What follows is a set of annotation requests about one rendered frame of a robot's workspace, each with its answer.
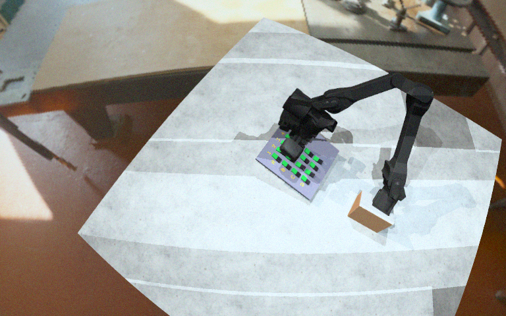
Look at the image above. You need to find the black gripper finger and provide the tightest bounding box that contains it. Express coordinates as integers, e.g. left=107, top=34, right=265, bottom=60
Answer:
left=289, top=131, right=305, bottom=147

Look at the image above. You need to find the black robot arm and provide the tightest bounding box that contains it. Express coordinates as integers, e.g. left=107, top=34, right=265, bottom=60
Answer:
left=278, top=72, right=434, bottom=216

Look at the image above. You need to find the grey switch panel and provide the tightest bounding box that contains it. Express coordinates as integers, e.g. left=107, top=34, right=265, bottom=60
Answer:
left=256, top=128, right=339, bottom=200

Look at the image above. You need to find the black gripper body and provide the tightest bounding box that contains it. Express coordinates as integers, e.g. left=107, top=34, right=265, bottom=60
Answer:
left=279, top=118, right=319, bottom=161

